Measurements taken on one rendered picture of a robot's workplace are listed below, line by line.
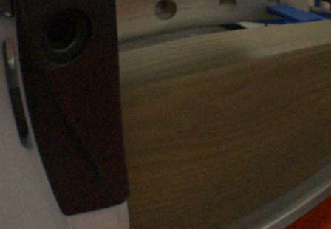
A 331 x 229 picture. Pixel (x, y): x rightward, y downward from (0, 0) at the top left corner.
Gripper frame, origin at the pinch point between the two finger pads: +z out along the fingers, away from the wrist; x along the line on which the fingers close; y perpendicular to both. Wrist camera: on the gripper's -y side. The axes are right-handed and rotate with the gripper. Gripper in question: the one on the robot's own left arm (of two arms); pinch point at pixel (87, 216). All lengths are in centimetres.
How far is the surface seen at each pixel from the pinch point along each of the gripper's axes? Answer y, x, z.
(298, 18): -26.0, -16.4, 0.3
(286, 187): -7.9, 1.3, 1.3
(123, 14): -9.8, -21.8, -0.7
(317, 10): -64, -46, 9
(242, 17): -22.1, -21.8, 1.5
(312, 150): -9.4, 1.3, 0.1
